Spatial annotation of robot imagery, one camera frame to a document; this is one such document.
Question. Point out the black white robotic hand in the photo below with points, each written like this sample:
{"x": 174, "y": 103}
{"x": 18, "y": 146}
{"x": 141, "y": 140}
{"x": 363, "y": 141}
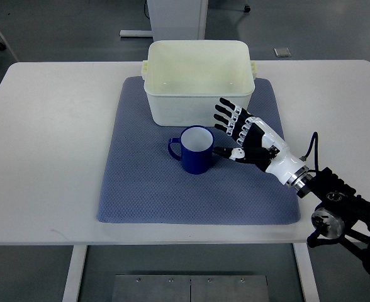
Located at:
{"x": 258, "y": 144}

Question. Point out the blue mug white inside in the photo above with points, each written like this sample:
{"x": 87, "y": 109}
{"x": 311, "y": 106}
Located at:
{"x": 194, "y": 149}

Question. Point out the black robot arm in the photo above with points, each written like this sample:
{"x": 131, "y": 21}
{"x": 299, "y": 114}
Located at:
{"x": 342, "y": 217}

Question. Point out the white plastic box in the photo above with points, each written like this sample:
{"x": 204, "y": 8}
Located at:
{"x": 185, "y": 79}

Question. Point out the small grey floor hatch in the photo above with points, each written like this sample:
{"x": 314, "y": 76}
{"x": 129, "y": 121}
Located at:
{"x": 282, "y": 52}

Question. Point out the blue-grey textured mat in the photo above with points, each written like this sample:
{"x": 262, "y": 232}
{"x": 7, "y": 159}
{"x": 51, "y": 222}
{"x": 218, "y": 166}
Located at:
{"x": 162, "y": 174}

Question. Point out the white right table leg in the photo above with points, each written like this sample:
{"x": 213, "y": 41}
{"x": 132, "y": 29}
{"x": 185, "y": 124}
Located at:
{"x": 305, "y": 271}

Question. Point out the white table leg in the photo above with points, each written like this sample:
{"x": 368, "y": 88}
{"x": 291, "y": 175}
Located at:
{"x": 74, "y": 275}
{"x": 305, "y": 271}

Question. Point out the black chair caster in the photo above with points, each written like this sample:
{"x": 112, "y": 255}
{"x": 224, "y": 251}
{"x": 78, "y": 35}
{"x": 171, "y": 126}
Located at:
{"x": 246, "y": 6}

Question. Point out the metal floor plate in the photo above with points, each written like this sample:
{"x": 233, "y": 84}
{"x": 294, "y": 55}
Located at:
{"x": 190, "y": 288}

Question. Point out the white left table leg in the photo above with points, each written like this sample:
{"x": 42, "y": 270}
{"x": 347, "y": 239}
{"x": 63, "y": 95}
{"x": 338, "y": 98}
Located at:
{"x": 74, "y": 275}

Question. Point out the white pedestal column base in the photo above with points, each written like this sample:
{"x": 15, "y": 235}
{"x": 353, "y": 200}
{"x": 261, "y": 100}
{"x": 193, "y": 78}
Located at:
{"x": 173, "y": 20}

